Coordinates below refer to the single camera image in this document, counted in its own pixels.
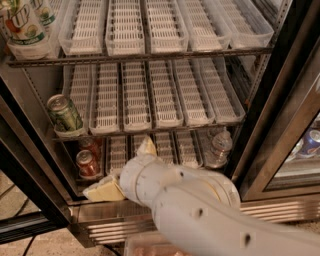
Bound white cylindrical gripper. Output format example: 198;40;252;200
83;136;181;208

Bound green soda can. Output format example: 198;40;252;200
47;94;83;132

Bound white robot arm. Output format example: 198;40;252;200
84;137;320;256

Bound shelf tray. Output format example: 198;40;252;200
105;0;145;56
178;0;231;52
154;132;178;165
198;57;245;124
44;0;68;59
105;136;128;175
211;0;274;49
131;135;145;157
144;0;189;54
175;131;203;169
54;65;92;138
148;61;184;128
121;62;152;131
172;59;215;126
196;127;228;169
89;63;120;135
58;0;108;56
76;138;101;179

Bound bottom shelf tray leftmost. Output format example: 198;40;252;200
76;138;101;179

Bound front red soda can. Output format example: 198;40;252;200
76;150;100;178

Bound red soda can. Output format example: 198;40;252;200
76;150;100;178
78;138;101;159

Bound rear red soda can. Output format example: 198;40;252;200
78;138;101;159

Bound bottom shelf tray rightmost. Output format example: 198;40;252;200
196;127;228;169

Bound open black fridge door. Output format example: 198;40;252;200
0;80;70;244

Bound middle shelf tray leftmost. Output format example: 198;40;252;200
54;65;92;138

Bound stainless steel fridge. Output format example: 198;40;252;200
1;0;320;247

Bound top shelf tray leftmost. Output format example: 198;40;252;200
44;0;68;59

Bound blue soda can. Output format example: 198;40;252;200
296;128;320;158

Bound clear water bottle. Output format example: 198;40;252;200
207;130;233;168

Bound front 7up bottle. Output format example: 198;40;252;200
0;0;48;60

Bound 7up bottle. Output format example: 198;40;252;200
0;0;48;60
30;0;56;34

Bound rear 7up bottle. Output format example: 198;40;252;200
30;0;56;34

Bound black cable on floor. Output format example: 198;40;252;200
21;235;38;256

